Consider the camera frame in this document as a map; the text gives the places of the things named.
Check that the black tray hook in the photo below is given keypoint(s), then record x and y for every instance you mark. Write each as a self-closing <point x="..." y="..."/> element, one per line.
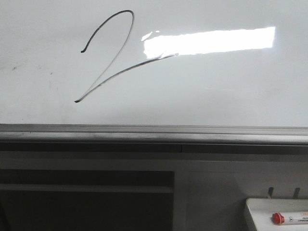
<point x="296" y="193"/>
<point x="270" y="192"/>

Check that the grey whiteboard frame rail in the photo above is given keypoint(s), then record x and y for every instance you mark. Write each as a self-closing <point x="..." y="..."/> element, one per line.
<point x="150" y="138"/>

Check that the white whiteboard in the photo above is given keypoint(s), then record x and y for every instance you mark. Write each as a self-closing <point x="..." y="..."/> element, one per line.
<point x="154" y="62"/>

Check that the red whiteboard marker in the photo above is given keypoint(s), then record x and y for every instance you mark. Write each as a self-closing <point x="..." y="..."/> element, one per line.
<point x="290" y="218"/>

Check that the white marker tray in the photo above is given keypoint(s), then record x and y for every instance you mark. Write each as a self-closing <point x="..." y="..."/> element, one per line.
<point x="258" y="213"/>

